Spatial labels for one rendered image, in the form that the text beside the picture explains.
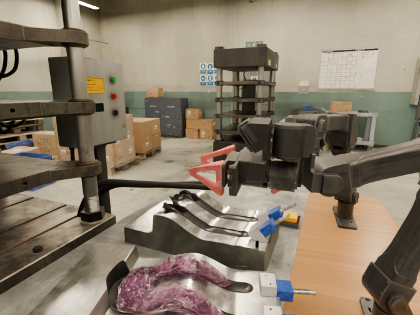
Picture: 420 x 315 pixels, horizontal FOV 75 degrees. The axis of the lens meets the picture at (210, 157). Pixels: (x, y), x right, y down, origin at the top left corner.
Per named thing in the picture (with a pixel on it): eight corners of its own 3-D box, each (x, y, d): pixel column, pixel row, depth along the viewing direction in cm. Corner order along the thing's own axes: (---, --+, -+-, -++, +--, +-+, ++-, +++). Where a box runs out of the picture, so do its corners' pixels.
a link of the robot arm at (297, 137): (281, 127, 45) (354, 129, 45) (269, 121, 53) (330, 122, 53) (275, 193, 47) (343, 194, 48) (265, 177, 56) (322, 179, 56)
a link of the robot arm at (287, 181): (264, 155, 49) (304, 160, 47) (268, 150, 55) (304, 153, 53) (261, 192, 51) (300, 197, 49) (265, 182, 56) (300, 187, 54)
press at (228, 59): (275, 150, 620) (281, 54, 571) (260, 167, 483) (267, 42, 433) (236, 147, 656) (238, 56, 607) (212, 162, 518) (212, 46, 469)
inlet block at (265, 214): (300, 207, 90) (291, 194, 90) (299, 214, 86) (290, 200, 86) (267, 223, 96) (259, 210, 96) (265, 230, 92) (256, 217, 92)
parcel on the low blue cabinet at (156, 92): (164, 97, 806) (164, 87, 800) (158, 97, 776) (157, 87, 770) (152, 97, 822) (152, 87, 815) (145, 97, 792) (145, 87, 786)
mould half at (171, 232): (279, 235, 102) (280, 202, 99) (263, 279, 79) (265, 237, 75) (164, 212, 121) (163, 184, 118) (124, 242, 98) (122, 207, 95)
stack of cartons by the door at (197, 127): (217, 138, 780) (217, 109, 761) (212, 140, 751) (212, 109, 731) (190, 136, 813) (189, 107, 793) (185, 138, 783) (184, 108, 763)
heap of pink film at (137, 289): (230, 275, 71) (231, 249, 69) (228, 334, 54) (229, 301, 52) (135, 269, 74) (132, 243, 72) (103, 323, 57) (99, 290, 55)
